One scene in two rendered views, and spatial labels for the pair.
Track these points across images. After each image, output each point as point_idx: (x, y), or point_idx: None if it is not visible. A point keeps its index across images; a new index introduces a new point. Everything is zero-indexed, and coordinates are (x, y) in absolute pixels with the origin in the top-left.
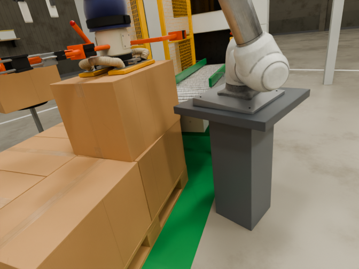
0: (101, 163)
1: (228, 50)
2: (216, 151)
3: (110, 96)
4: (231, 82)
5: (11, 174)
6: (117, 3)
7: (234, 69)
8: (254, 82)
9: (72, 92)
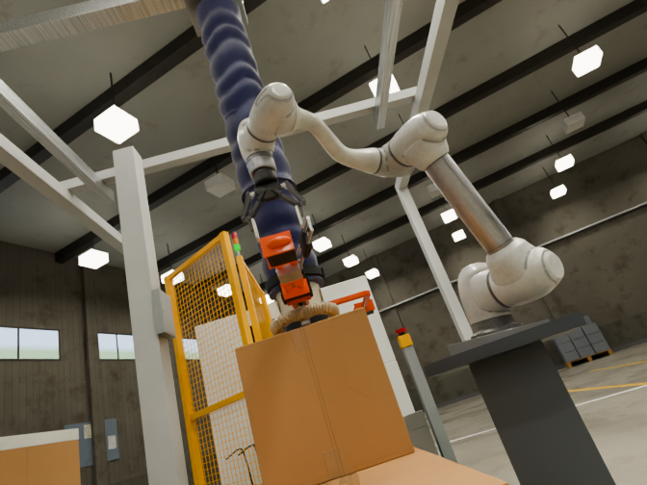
0: (354, 474)
1: (466, 281)
2: (512, 435)
3: (361, 330)
4: (485, 317)
5: None
6: (314, 255)
7: (489, 291)
8: (535, 275)
9: (285, 347)
